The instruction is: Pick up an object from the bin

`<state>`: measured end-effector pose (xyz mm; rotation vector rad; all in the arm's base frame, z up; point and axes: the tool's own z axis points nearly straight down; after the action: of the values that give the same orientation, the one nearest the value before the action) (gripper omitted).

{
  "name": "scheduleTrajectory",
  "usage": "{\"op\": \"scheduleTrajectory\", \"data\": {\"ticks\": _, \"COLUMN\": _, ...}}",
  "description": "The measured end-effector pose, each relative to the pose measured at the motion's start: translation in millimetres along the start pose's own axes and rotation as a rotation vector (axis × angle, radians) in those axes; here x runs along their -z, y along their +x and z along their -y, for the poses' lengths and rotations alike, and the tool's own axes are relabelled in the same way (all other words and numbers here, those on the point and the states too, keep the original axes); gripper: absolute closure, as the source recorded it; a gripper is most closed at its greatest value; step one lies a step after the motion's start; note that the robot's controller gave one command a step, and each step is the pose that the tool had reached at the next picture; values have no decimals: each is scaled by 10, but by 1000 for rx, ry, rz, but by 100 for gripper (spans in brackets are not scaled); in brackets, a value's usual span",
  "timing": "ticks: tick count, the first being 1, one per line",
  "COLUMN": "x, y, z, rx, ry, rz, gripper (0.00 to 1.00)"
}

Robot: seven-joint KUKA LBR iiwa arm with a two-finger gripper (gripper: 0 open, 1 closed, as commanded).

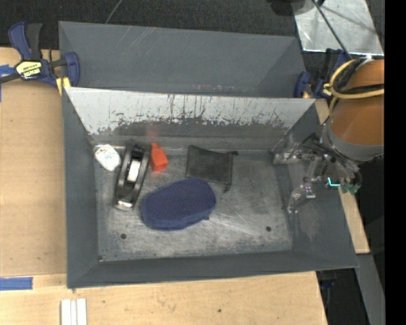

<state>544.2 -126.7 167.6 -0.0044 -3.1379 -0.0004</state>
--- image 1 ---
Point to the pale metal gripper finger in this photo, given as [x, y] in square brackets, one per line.
[288, 151]
[304, 194]

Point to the black fabric pouch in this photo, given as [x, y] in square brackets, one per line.
[208, 164]

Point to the dark blue cloth mitt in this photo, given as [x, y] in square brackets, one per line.
[177, 203]

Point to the grey metal bin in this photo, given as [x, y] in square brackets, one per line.
[196, 63]

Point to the orange-red plastic block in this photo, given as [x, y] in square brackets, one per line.
[158, 158]

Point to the black tape dispenser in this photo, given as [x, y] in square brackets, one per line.
[131, 176]

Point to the small white plastic bottle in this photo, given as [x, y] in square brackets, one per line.
[107, 156]

